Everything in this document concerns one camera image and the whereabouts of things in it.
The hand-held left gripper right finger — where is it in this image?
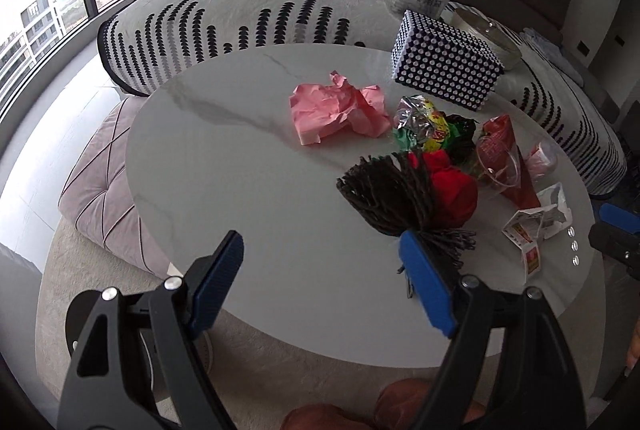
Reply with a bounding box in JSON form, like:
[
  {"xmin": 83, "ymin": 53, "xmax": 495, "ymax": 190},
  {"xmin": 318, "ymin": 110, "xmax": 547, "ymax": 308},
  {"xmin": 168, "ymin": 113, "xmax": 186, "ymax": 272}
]
[{"xmin": 398, "ymin": 231, "xmax": 586, "ymax": 430}]

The glass ashtray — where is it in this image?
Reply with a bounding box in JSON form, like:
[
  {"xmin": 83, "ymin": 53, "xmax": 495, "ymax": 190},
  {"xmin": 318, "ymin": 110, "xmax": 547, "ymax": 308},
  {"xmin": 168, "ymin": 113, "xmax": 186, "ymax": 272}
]
[{"xmin": 451, "ymin": 7, "xmax": 522, "ymax": 70}]

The person's leg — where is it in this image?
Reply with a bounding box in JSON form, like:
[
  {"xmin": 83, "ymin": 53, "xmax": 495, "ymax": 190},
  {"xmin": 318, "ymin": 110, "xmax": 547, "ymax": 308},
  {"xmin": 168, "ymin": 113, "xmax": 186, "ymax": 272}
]
[
  {"xmin": 374, "ymin": 377, "xmax": 487, "ymax": 430},
  {"xmin": 280, "ymin": 402, "xmax": 383, "ymax": 430}
]

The red plastic packet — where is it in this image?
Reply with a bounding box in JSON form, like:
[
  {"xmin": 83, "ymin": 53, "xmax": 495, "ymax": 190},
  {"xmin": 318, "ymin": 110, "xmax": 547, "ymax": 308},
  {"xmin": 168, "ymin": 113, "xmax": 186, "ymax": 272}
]
[{"xmin": 475, "ymin": 114, "xmax": 542, "ymax": 211}]

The red crumpled cloth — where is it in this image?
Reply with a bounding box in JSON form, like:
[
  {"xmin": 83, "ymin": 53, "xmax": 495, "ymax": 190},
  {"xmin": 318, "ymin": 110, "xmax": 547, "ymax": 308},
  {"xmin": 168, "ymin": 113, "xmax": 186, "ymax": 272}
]
[{"xmin": 409, "ymin": 150, "xmax": 479, "ymax": 229}]

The beige rug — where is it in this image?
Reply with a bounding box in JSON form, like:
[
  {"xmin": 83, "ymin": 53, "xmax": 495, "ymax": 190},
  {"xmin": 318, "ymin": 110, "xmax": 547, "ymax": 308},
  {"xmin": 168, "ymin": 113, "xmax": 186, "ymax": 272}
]
[{"xmin": 35, "ymin": 215, "xmax": 608, "ymax": 430}]

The black white dotted box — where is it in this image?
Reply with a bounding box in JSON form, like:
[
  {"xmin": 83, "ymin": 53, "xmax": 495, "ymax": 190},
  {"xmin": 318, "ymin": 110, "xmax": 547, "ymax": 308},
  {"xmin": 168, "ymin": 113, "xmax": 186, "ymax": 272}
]
[{"xmin": 392, "ymin": 10, "xmax": 505, "ymax": 112}]

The small pink white wrapper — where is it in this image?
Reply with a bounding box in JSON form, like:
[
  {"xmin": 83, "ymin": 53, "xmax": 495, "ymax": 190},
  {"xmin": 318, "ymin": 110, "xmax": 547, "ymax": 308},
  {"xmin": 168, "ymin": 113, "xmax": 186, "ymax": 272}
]
[{"xmin": 524, "ymin": 141, "xmax": 559, "ymax": 181}]

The green yellow foil snack wrapper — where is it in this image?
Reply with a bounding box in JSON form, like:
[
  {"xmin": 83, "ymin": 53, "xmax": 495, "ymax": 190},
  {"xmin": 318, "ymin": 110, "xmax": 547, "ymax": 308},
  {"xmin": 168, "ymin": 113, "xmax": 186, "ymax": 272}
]
[{"xmin": 391, "ymin": 94, "xmax": 477, "ymax": 163}]

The white marble round table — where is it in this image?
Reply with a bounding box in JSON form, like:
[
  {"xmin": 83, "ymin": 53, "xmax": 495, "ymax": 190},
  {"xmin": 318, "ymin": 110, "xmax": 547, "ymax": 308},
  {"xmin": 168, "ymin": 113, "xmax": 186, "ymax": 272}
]
[{"xmin": 125, "ymin": 44, "xmax": 603, "ymax": 368}]

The white red crumpled wrapper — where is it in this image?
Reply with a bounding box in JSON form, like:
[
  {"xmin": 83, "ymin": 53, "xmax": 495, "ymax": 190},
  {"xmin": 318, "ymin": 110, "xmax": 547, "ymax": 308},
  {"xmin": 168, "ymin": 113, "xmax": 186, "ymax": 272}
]
[{"xmin": 501, "ymin": 184, "xmax": 572, "ymax": 285}]

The clear plastic cup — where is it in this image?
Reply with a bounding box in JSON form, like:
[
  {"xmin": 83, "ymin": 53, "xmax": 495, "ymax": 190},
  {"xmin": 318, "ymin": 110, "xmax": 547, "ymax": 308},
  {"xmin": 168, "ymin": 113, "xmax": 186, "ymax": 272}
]
[{"xmin": 475, "ymin": 134, "xmax": 527, "ymax": 197}]

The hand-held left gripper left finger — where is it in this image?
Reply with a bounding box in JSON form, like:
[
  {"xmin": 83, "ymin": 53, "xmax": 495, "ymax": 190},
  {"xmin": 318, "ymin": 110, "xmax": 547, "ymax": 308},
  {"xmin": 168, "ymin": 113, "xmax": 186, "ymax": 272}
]
[{"xmin": 57, "ymin": 230, "xmax": 245, "ymax": 430}]

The pink quilted ottoman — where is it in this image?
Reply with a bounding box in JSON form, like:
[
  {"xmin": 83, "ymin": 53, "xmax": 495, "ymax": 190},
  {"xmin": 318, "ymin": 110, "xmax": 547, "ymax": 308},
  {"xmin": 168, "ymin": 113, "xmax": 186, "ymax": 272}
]
[{"xmin": 57, "ymin": 97, "xmax": 173, "ymax": 279}]

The dark brown fringed bundle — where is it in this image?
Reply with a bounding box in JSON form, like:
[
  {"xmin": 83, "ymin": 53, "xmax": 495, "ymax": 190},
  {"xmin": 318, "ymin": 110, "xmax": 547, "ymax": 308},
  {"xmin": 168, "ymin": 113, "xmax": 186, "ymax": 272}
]
[{"xmin": 336, "ymin": 152, "xmax": 478, "ymax": 301}]

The pink crumpled paper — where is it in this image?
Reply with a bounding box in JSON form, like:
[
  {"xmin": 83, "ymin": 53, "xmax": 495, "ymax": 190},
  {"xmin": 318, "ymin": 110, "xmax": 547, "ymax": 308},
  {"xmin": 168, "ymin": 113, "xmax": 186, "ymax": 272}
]
[{"xmin": 290, "ymin": 70, "xmax": 392, "ymax": 147}]

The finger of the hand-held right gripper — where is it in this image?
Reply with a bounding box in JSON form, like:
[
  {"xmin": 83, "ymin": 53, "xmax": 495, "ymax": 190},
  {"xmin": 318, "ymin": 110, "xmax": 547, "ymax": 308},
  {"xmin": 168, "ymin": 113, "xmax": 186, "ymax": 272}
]
[
  {"xmin": 587, "ymin": 222, "xmax": 640, "ymax": 281},
  {"xmin": 599, "ymin": 203, "xmax": 640, "ymax": 233}
]

